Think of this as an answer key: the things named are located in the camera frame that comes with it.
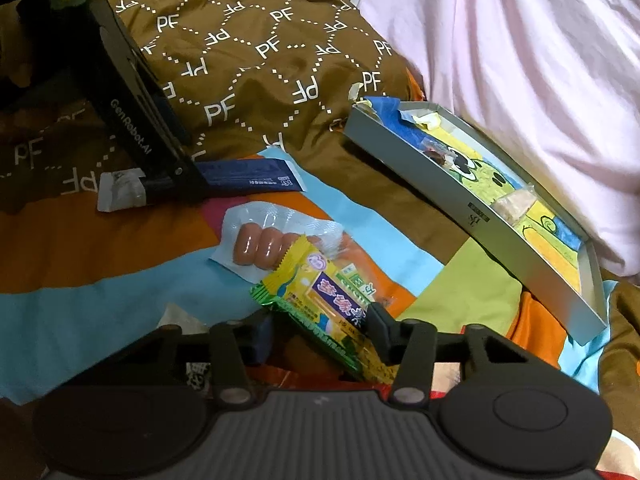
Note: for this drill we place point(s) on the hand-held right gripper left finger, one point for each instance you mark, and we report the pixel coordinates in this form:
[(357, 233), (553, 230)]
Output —
[(261, 345)]

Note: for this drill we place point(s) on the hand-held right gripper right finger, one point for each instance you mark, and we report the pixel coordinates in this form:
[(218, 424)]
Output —
[(382, 340)]

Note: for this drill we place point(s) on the clear sausage packet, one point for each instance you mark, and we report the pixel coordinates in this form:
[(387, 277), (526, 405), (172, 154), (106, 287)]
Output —
[(255, 245)]

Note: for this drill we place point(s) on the white nougat bar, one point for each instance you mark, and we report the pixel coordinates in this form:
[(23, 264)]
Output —
[(515, 203)]

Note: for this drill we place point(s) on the dark blue sachet packet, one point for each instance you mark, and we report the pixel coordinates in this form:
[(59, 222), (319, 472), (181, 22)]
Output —
[(240, 175)]

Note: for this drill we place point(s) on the pink cloth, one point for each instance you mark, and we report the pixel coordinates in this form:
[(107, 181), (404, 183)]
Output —
[(525, 60)]

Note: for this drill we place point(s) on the grey box with cartoon lining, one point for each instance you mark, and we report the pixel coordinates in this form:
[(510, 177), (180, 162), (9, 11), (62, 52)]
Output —
[(450, 200)]

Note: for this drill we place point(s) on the dark candy in clear wrapper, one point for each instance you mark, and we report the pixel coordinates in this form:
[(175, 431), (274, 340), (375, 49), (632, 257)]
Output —
[(436, 152)]

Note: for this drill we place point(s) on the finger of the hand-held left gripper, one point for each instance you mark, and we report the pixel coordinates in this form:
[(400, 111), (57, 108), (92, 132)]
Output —
[(164, 110), (175, 182)]

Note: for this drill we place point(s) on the yellow green snack packet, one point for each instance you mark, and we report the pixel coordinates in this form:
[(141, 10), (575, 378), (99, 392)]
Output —
[(330, 290)]

